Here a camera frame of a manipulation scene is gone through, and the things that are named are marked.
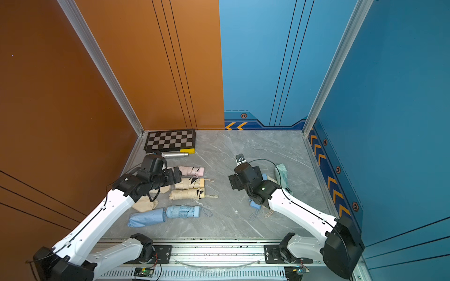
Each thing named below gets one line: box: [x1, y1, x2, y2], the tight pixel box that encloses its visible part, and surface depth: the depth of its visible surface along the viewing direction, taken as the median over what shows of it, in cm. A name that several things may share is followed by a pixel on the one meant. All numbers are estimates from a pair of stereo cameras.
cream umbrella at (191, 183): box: [174, 177, 216, 190], surface depth 93 cm
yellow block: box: [179, 148, 196, 154], surface depth 111 cm
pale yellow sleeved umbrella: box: [168, 187, 219, 201], surface depth 89 cm
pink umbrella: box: [178, 166, 205, 178], surface depth 98 cm
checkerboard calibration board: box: [144, 128, 197, 153], surface depth 114 cm
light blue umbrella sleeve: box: [127, 207, 167, 228], surface depth 81 cm
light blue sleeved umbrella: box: [165, 204, 201, 219], surface depth 84 cm
